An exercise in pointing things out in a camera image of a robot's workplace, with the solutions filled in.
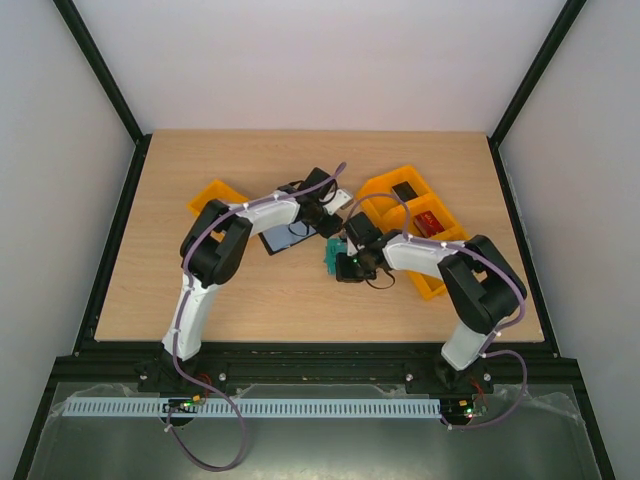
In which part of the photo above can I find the black item in bin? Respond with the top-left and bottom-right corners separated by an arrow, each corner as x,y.
392,181 -> 418,202

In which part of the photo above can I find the red card in bin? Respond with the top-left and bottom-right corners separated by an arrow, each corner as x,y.
413,210 -> 445,238

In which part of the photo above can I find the black frame post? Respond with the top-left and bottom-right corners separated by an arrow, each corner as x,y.
488,0 -> 589,149
52,0 -> 152,146

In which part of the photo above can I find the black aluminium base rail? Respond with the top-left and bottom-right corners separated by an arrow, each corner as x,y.
46,342 -> 585,398

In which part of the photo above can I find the left black frame post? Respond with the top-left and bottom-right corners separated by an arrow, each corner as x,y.
52,0 -> 152,146

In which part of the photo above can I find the right black frame post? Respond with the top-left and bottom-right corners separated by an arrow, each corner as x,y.
488,0 -> 589,149

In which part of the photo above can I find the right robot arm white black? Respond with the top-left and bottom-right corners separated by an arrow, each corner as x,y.
336,213 -> 527,392

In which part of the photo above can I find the small yellow bin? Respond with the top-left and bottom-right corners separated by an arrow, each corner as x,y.
187,179 -> 249,217

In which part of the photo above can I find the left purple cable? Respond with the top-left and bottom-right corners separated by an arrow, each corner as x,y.
171,161 -> 348,471

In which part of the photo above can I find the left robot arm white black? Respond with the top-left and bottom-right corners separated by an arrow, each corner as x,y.
162,163 -> 349,361

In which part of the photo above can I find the purple cable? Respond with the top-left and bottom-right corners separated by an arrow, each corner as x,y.
344,193 -> 528,432
171,161 -> 348,471

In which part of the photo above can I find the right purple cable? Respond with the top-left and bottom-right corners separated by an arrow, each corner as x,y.
344,193 -> 528,432

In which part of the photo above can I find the yellow three-compartment bin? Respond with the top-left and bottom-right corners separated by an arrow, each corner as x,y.
355,164 -> 471,302

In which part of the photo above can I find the white slotted cable duct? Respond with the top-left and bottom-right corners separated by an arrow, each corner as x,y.
61,397 -> 441,419

